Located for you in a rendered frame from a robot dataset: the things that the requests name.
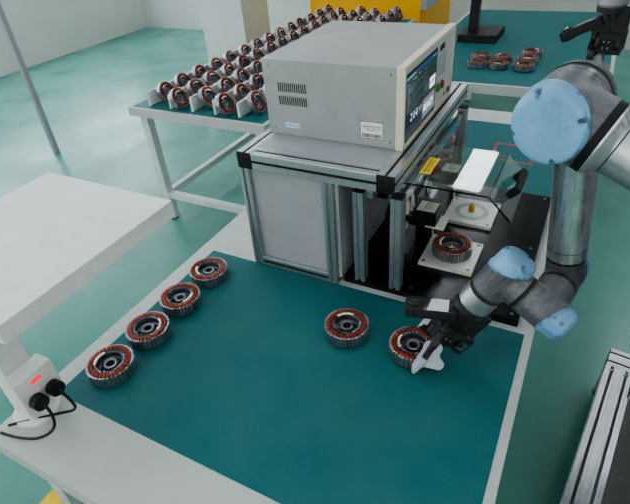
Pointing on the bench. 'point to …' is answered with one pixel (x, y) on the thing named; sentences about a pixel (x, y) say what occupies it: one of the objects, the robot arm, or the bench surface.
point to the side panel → (292, 223)
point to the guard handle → (518, 183)
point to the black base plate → (413, 281)
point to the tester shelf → (347, 154)
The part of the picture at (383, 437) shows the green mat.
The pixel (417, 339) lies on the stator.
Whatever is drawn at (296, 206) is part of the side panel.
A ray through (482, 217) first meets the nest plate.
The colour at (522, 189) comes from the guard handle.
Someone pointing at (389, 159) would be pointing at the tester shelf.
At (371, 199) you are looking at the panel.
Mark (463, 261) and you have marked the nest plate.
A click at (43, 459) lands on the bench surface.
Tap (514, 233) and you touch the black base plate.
